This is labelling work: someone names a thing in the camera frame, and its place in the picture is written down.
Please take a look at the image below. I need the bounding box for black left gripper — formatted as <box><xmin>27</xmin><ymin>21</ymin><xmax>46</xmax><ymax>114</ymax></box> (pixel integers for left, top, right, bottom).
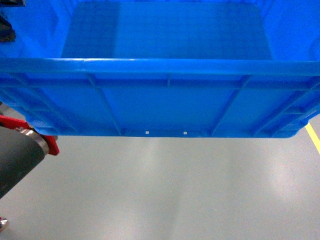
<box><xmin>0</xmin><ymin>0</ymin><xmax>26</xmax><ymax>43</ymax></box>

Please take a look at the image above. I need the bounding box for large blue plastic crate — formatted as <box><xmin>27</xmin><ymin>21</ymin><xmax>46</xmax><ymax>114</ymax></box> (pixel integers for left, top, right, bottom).
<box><xmin>0</xmin><ymin>0</ymin><xmax>320</xmax><ymax>138</ymax></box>

